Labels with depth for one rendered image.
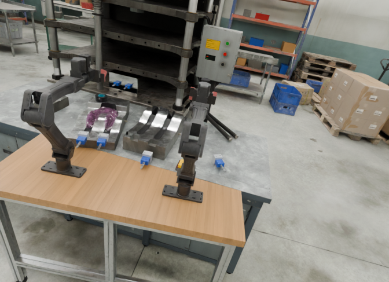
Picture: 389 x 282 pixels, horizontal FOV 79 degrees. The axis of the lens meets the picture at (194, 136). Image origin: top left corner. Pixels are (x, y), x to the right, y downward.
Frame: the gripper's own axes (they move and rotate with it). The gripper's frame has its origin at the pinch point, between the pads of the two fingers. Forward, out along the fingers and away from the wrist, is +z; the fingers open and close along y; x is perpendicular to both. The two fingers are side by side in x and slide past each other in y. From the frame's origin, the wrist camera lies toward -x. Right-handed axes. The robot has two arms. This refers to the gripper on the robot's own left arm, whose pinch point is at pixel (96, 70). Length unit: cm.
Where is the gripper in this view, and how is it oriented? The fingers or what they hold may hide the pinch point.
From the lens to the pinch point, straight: 146.3
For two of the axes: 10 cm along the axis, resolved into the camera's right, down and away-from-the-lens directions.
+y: -9.8, -2.0, 0.1
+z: 1.1, -4.7, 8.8
